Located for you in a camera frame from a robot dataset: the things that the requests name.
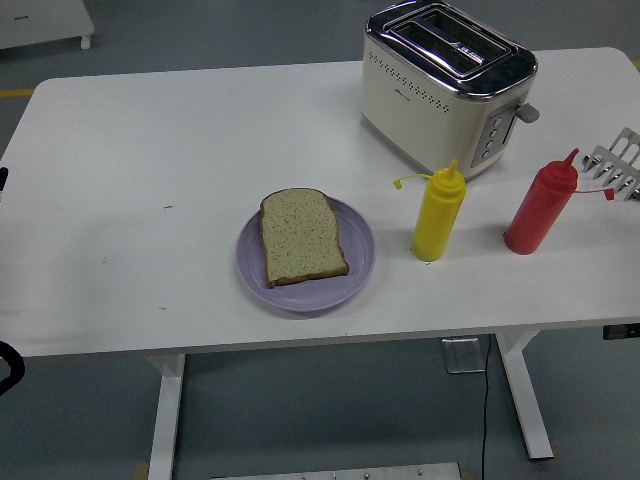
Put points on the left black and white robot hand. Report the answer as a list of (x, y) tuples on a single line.
[(3, 179)]

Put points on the brown-crusted bread slice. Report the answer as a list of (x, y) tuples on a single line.
[(300, 235)]

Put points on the purple round plate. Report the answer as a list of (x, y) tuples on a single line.
[(310, 295)]

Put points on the cream and chrome toaster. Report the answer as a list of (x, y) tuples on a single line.
[(415, 115)]

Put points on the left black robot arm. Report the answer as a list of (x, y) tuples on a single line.
[(21, 367)]

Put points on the white cabinet with feet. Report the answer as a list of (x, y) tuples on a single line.
[(40, 20)]

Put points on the white table leg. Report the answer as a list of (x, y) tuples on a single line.
[(525, 400), (167, 425)]

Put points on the yellow squeeze bottle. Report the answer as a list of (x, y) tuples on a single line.
[(435, 220)]

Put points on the small silver floor box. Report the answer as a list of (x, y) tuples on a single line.
[(464, 355)]

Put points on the red squeeze bottle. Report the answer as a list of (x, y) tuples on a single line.
[(537, 210)]

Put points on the silver metal toast rack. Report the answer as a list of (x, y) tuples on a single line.
[(617, 172)]

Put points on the black table control panel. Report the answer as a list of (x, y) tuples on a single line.
[(620, 332)]

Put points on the grey metal base plate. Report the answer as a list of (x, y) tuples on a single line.
[(335, 472)]

